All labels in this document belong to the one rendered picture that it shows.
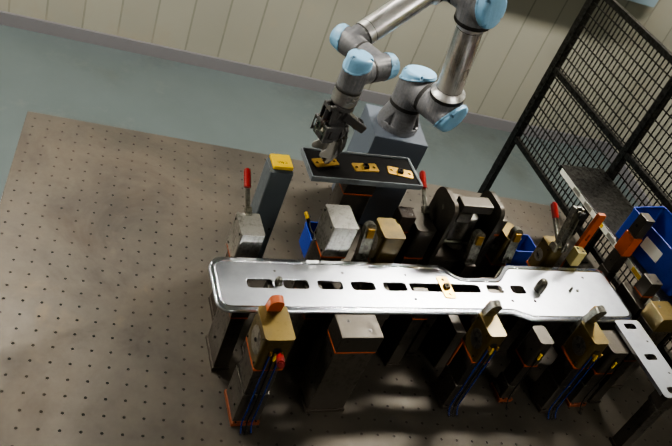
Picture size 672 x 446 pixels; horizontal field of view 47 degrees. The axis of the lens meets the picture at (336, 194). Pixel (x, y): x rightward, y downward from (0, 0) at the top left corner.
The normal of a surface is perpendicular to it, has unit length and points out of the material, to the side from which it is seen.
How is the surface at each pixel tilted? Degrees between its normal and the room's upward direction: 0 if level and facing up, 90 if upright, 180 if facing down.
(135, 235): 0
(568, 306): 0
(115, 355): 0
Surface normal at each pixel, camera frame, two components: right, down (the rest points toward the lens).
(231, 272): 0.32, -0.75
